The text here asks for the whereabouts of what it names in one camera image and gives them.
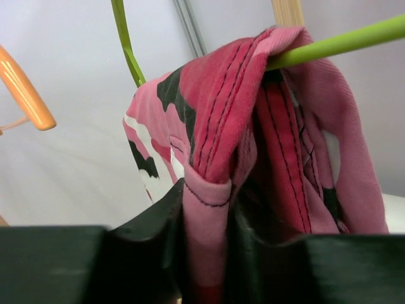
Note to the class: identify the wooden clothes rack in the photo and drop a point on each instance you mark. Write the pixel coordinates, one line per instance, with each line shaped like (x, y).
(288, 13)

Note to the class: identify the grey corner wall profile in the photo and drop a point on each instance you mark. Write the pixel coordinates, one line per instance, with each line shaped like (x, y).
(191, 28)

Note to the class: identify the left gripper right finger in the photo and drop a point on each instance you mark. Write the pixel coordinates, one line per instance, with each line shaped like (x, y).
(269, 262)

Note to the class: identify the green hanger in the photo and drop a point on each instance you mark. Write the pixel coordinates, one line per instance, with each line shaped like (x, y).
(368, 36)

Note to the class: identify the orange hanger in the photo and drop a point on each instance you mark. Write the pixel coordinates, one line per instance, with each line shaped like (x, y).
(25, 95)

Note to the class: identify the pink camouflage trousers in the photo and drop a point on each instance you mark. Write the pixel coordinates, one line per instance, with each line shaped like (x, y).
(293, 137)

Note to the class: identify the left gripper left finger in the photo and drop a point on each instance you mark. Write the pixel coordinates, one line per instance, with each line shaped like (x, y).
(134, 263)

